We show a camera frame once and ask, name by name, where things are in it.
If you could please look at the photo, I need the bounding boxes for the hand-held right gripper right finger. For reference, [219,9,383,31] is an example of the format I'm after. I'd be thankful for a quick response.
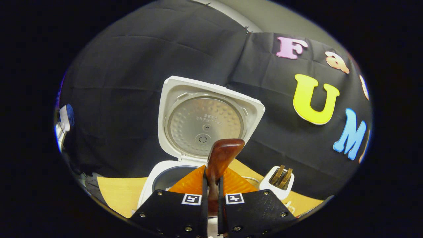
[217,167,298,238]

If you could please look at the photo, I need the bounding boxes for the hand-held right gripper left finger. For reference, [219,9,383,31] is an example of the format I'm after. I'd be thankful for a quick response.
[128,165,209,238]

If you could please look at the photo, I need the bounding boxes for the brown wooden spoon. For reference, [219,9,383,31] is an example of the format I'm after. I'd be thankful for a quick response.
[205,139,245,217]

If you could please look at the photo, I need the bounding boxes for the white rice cooker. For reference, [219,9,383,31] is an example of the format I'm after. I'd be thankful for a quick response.
[137,75,266,218]

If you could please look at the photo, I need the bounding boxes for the white toaster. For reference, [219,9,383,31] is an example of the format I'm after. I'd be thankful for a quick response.
[259,165,295,200]

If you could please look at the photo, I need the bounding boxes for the brown toast slice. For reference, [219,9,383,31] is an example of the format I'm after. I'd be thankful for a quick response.
[278,168,293,190]
[269,165,285,185]

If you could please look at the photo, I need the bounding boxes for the black backdrop cloth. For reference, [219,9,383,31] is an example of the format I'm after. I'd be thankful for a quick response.
[58,0,372,200]

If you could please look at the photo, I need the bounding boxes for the white and blue object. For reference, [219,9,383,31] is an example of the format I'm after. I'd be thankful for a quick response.
[55,104,75,151]

